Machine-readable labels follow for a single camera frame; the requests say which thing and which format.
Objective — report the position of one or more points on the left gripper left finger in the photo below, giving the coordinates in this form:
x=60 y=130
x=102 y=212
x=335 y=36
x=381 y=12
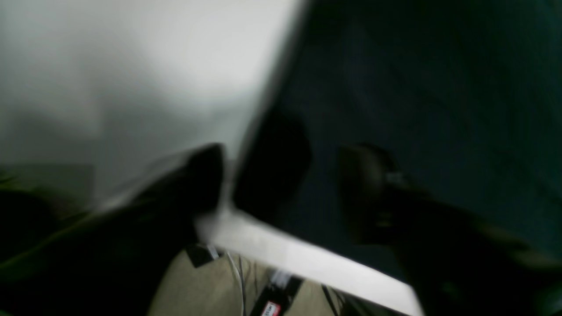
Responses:
x=188 y=190

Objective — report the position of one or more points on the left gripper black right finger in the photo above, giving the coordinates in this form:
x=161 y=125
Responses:
x=274 y=166

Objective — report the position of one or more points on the black T-shirt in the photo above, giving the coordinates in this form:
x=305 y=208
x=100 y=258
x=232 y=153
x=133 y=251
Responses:
x=466 y=95

